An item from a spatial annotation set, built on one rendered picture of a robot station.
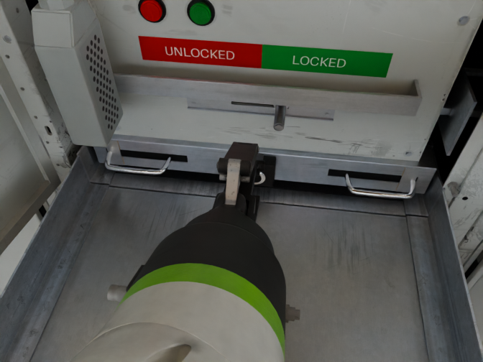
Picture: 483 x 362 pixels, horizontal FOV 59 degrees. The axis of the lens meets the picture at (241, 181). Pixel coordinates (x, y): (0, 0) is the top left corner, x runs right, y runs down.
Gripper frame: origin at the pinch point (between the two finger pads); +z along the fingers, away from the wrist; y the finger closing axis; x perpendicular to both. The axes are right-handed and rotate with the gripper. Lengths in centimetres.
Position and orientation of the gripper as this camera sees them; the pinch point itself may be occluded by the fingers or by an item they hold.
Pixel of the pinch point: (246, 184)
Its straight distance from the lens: 47.4
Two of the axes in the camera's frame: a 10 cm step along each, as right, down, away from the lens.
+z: 1.1, -3.1, 9.5
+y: -0.6, 9.5, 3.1
